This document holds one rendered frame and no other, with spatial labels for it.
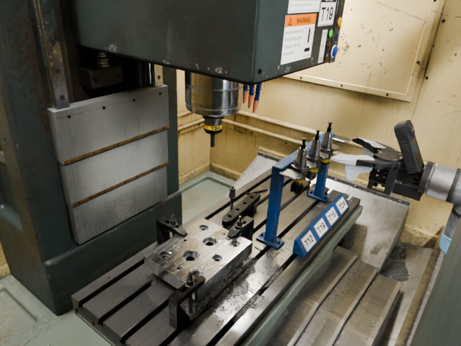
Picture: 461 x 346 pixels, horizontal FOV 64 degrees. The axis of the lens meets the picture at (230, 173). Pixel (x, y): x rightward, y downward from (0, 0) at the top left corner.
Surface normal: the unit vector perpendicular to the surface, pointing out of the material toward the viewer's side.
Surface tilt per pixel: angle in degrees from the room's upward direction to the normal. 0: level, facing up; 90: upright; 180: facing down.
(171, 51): 90
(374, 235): 24
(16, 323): 0
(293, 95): 90
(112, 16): 90
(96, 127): 90
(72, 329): 0
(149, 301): 0
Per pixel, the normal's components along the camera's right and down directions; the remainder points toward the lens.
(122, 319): 0.04, -0.89
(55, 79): 0.80, 0.31
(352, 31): -0.60, 0.34
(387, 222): -0.20, -0.67
